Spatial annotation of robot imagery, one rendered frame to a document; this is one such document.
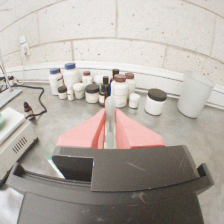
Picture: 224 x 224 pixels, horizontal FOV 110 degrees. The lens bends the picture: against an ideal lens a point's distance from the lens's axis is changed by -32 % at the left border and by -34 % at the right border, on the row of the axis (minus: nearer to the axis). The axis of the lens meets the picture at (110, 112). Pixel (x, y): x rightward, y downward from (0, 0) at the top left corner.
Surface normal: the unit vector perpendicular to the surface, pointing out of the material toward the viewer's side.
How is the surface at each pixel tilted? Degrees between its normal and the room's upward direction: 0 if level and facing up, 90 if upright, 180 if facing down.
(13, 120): 0
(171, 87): 90
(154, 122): 0
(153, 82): 90
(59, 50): 90
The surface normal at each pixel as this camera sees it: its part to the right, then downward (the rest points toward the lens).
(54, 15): -0.24, 0.59
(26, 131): 0.94, 0.22
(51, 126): 0.01, -0.79
